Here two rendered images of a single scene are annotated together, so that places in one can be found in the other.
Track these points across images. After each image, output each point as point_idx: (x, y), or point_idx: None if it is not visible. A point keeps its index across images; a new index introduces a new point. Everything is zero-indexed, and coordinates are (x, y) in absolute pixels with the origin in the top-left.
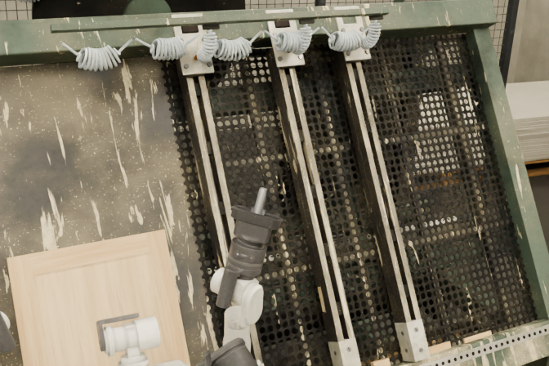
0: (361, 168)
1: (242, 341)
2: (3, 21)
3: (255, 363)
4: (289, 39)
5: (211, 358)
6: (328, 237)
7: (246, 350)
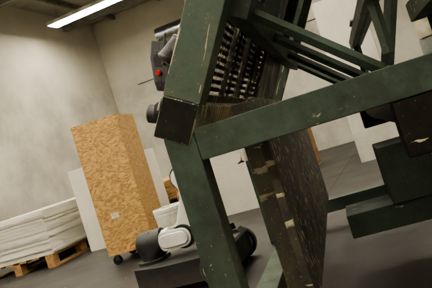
0: None
1: (173, 35)
2: None
3: (168, 43)
4: None
5: (164, 35)
6: None
7: (171, 38)
